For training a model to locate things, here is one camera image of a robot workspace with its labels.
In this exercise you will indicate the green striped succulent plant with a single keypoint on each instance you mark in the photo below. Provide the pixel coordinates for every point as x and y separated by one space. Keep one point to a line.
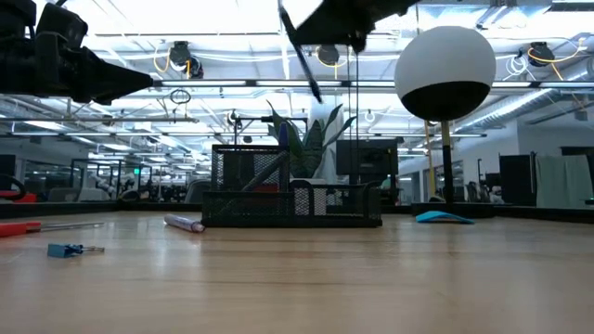
312 148

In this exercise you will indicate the white globe table lamp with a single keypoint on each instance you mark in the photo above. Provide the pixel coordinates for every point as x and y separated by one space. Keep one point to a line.
445 60

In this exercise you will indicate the white plant pot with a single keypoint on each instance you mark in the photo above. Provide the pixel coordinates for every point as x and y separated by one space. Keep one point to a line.
304 201

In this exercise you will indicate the black aluminium table frame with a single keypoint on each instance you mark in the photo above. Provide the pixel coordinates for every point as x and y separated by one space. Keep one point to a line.
69 209

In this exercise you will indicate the black pen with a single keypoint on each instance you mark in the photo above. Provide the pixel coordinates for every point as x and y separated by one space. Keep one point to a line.
305 65

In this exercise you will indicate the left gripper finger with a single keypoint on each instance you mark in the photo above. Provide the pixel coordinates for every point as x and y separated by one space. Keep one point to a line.
95 99
107 76

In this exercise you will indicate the grey and blue office chair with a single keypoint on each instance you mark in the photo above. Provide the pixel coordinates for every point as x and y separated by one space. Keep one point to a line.
197 192

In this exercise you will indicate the white hanging cloth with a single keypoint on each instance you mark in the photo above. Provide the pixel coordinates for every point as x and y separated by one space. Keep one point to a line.
564 181

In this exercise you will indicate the blue sticky note pad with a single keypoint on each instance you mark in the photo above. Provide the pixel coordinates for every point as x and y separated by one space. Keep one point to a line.
441 217

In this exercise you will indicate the small blue binder clip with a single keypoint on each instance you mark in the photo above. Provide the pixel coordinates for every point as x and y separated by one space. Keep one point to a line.
62 250

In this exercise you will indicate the black mesh desk organizer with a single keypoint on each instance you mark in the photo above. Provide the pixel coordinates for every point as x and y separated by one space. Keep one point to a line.
250 211

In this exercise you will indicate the black cabinet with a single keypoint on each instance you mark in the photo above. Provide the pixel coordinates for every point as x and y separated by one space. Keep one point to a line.
516 181

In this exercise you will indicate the background robot workstation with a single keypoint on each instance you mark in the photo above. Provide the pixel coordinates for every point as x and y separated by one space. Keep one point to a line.
99 183

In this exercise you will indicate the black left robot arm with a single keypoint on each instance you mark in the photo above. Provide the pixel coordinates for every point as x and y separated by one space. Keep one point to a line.
14 55

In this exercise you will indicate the purple translucent pen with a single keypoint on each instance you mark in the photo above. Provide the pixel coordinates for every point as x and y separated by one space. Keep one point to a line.
183 223

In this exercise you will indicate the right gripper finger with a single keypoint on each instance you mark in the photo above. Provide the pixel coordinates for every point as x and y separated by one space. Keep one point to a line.
371 23
334 23

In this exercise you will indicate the slim silver-purple pen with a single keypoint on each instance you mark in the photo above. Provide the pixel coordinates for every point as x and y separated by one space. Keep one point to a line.
283 134

